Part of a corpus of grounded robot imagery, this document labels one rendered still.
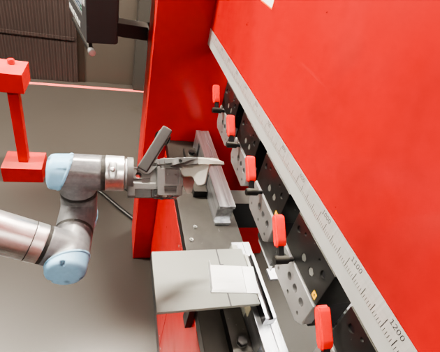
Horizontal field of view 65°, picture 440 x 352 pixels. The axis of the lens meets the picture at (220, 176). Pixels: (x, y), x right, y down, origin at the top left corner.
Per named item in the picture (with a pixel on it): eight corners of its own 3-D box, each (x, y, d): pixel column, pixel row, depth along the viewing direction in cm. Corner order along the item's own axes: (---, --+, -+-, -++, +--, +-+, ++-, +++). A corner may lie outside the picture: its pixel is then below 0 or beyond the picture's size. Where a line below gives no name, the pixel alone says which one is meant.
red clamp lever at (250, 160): (245, 154, 83) (247, 195, 81) (261, 155, 84) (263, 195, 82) (242, 156, 84) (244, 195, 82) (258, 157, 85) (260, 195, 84)
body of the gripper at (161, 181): (178, 199, 80) (125, 199, 77) (178, 163, 82) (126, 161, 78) (185, 195, 73) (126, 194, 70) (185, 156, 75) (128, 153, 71)
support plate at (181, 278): (151, 253, 94) (151, 251, 94) (240, 250, 102) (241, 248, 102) (156, 314, 81) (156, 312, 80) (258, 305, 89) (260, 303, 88)
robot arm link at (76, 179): (52, 176, 75) (49, 144, 70) (105, 177, 79) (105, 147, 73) (46, 200, 69) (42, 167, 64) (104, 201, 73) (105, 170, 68)
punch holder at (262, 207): (246, 202, 91) (265, 151, 82) (276, 202, 94) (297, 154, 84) (265, 246, 80) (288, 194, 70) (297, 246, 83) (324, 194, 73)
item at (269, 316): (241, 260, 102) (244, 253, 100) (251, 260, 103) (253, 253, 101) (262, 325, 87) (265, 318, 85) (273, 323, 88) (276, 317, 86)
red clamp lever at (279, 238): (273, 214, 68) (276, 265, 66) (292, 214, 69) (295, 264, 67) (269, 214, 69) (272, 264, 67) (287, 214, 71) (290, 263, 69)
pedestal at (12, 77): (10, 164, 252) (-11, 52, 203) (47, 165, 260) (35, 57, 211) (3, 181, 237) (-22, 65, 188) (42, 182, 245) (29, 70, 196)
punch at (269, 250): (255, 240, 94) (265, 216, 89) (261, 240, 95) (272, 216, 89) (266, 271, 87) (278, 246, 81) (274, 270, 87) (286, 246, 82)
